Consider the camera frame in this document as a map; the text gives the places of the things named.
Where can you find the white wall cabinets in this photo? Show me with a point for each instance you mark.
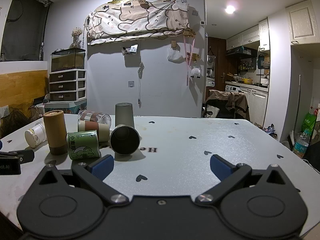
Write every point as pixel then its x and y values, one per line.
pixel 250 36

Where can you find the white drawer unit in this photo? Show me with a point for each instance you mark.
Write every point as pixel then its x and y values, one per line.
pixel 67 85

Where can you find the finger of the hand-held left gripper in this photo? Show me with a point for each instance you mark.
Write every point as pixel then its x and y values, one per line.
pixel 26 156

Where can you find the black spice shelf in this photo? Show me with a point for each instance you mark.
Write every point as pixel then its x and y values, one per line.
pixel 247 65

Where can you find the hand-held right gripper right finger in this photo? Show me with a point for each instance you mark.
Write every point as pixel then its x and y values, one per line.
pixel 221 167

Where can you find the brown bamboo cup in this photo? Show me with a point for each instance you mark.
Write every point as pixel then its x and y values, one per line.
pixel 56 132

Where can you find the printed blanket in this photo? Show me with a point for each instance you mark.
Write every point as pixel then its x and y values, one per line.
pixel 137 20

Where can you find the glass fish tank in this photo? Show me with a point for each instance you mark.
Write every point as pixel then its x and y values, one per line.
pixel 67 60

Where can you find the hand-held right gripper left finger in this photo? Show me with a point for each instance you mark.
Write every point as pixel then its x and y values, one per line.
pixel 103 167

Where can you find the clear wall holder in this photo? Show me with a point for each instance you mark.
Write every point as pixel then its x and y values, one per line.
pixel 131 49

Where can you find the white paper cup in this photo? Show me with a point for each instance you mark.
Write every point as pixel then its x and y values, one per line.
pixel 36 135

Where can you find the wooden door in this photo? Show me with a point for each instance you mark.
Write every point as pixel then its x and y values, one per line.
pixel 217 62

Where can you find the pink ribbon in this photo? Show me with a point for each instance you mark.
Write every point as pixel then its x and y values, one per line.
pixel 188 60

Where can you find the green plastic bag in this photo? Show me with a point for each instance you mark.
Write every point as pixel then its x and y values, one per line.
pixel 309 125

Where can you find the white wall socket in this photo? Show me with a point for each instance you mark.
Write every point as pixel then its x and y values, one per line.
pixel 3 112

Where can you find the white plastic bag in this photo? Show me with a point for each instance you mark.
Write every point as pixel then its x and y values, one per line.
pixel 175 56

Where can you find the dark metal cup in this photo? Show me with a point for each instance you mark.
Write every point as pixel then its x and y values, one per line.
pixel 124 140

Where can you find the clear water bottle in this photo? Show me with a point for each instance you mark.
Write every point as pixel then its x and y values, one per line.
pixel 301 143

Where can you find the white mop pole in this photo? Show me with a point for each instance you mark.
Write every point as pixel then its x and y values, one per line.
pixel 297 105

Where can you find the white washing machine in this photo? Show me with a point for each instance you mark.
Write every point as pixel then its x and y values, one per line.
pixel 232 88

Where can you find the tall white cabinet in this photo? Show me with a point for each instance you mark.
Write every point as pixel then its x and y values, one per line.
pixel 302 22

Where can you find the round ceiling light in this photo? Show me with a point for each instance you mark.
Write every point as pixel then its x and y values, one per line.
pixel 230 9

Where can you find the green printed can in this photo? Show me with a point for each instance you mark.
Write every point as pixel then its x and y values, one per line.
pixel 83 146

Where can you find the teal storage box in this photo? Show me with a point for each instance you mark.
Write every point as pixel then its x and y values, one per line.
pixel 65 107

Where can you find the chair with brown cloth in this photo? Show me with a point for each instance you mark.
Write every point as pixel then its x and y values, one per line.
pixel 230 103

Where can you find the grey frosted cup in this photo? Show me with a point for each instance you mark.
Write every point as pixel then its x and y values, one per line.
pixel 124 115

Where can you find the yellow pot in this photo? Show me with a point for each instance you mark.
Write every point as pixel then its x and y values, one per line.
pixel 246 80

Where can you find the brown and beige paper cup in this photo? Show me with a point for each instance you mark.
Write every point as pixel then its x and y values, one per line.
pixel 93 130

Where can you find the dried flower bouquet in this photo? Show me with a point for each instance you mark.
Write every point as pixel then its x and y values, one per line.
pixel 76 36

